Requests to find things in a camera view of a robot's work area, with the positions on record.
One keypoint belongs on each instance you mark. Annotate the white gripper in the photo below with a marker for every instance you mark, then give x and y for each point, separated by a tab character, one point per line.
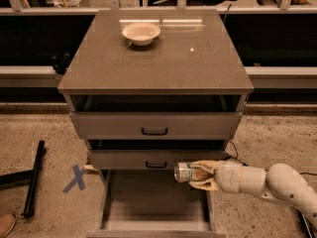
228	176

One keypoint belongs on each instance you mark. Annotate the green 7up can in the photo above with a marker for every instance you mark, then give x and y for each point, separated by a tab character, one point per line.
186	172

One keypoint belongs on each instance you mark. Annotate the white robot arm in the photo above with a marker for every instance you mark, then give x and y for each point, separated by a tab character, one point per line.
280	184

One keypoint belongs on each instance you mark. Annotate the bottom grey drawer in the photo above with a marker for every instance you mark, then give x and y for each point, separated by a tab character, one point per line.
151	204

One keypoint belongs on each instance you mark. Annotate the grey drawer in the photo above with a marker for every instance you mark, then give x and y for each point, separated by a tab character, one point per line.
133	154
180	125
151	204

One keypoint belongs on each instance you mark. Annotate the middle grey drawer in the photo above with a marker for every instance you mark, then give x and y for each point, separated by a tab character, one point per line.
133	154

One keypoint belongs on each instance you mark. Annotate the grey drawer cabinet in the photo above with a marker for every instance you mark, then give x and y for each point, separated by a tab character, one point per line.
192	66

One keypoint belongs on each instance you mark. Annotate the top grey drawer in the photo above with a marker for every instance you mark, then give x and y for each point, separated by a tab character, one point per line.
180	125

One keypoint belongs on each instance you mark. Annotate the black stand right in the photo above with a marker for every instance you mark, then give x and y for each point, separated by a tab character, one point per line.
306	226

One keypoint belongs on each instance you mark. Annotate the black stand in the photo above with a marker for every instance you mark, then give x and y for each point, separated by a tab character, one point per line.
306	226
29	178

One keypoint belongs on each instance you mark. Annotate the blue tape cross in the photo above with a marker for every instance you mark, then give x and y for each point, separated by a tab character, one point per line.
77	179

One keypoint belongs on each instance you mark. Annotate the white bowl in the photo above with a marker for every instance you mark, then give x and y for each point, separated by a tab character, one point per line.
141	34

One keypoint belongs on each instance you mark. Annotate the black stand left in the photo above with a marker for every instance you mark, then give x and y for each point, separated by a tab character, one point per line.
29	178

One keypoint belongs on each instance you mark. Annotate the brown shoe tip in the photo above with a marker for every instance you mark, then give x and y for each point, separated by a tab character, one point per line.
7	222

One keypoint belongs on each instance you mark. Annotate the black middle drawer handle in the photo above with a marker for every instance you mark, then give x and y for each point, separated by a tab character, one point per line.
150	165

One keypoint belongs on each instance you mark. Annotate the black drawer handle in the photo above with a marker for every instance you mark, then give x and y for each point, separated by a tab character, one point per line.
154	131
150	165

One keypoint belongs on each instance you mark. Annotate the black top drawer handle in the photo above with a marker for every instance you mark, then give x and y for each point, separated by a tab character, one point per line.
154	131

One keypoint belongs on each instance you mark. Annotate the black clamp on rail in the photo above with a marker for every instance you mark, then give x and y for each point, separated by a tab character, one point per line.
61	64

